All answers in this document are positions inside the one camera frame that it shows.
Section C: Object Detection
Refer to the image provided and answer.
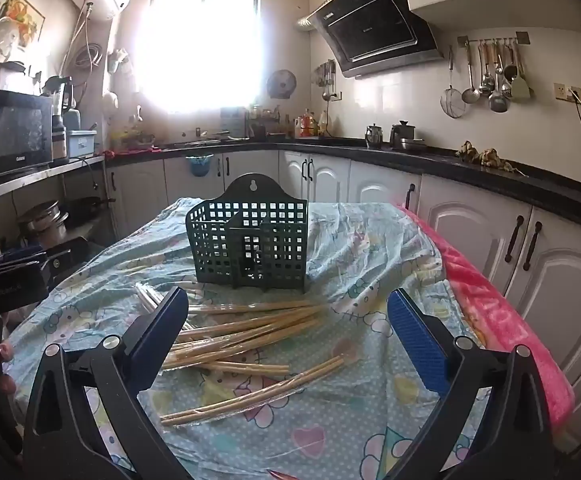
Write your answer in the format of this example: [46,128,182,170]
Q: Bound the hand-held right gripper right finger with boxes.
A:
[387,287,556,480]

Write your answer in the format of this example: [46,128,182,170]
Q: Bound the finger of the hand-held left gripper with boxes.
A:
[18,245,88,273]

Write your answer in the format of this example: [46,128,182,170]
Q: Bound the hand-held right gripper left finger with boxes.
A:
[23,287,191,480]

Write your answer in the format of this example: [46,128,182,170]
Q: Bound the pile of chopsticks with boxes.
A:
[135,282,359,428]

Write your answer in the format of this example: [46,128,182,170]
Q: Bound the green plastic utensil basket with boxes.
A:
[185,173,309,292]

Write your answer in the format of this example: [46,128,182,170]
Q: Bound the person's left hand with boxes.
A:
[0,340,21,398]

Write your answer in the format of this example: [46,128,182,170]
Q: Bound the stacked steel pots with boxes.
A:
[18,200,70,239]

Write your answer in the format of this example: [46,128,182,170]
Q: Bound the black wok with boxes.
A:
[65,196,116,226]

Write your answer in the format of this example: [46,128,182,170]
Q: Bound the pink fleece blanket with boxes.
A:
[395,202,576,431]

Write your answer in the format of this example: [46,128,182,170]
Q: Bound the printed light blue bed sheet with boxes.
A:
[3,196,496,480]

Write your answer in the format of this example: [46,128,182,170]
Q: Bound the metal shelf rack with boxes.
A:
[0,155,107,261]

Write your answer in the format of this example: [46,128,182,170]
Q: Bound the light blue plastic box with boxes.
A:
[65,130,97,158]

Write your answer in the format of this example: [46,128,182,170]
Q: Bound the white lower cabinets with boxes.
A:
[105,150,581,388]

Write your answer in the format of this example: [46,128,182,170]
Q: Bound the black microwave oven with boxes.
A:
[0,88,54,178]

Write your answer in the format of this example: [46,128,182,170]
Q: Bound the black blender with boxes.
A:
[43,76,77,163]

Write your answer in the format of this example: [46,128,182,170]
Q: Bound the blue hanging bag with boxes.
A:
[186,155,214,179]

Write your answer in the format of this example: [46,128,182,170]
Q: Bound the black kitchen countertop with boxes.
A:
[105,135,581,241]

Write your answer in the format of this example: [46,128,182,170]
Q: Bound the ginger roots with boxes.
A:
[458,140,517,173]

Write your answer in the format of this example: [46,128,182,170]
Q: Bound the dark steel pot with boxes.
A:
[389,120,416,151]

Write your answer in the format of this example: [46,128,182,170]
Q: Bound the cooking oil bottles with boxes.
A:
[295,110,331,138]

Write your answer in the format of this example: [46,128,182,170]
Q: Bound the large steel ladle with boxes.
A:
[488,42,509,113]

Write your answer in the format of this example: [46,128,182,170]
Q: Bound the kitchen window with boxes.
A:
[135,0,264,113]

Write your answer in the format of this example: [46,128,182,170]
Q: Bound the green spatula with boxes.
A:
[511,42,531,103]

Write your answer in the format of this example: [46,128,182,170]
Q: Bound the small hanging utensil rack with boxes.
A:
[315,60,344,103]

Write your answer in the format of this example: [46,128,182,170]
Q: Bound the black range hood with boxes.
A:
[311,0,444,78]

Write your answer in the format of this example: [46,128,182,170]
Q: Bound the water heater hoses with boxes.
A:
[60,2,105,77]

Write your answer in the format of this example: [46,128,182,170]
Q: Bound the wire mesh strainer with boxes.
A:
[439,47,466,118]

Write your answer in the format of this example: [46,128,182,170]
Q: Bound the framed wall picture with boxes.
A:
[0,0,46,58]

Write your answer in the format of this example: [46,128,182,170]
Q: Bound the small round wall fan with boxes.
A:
[266,69,297,99]

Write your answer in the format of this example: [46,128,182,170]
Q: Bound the wall power socket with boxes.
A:
[553,82,581,103]

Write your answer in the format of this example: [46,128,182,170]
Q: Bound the wall utensil rail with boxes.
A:
[457,31,530,47]

